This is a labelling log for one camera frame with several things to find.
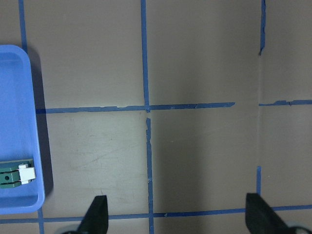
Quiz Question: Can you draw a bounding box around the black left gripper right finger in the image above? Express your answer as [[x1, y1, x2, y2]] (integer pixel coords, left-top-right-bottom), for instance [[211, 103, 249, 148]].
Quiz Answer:
[[245, 193, 295, 234]]

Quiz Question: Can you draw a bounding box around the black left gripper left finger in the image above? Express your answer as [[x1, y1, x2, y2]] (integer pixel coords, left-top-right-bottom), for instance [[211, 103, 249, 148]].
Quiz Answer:
[[76, 195, 108, 234]]

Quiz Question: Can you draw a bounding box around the blue plastic tray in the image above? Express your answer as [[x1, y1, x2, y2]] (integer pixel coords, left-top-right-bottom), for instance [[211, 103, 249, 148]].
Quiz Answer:
[[0, 45, 45, 215]]

